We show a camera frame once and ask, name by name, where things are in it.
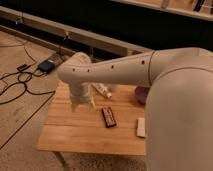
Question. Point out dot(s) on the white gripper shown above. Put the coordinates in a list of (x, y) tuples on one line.
[(80, 93)]

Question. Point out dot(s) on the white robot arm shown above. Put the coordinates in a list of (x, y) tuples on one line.
[(179, 106)]

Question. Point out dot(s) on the white tube bottle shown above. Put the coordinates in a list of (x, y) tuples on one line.
[(102, 89)]

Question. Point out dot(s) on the dark chocolate bar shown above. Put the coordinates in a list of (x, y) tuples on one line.
[(108, 117)]

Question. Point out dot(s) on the wooden table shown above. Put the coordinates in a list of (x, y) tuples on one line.
[(84, 131)]

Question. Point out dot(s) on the black power adapter box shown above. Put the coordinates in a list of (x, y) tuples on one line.
[(46, 66)]

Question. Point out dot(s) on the purple bowl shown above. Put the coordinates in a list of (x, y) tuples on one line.
[(141, 94)]

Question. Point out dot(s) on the small black plug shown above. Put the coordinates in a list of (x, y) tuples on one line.
[(22, 67)]

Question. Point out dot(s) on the long wooden beam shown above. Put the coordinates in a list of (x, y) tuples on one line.
[(75, 34)]

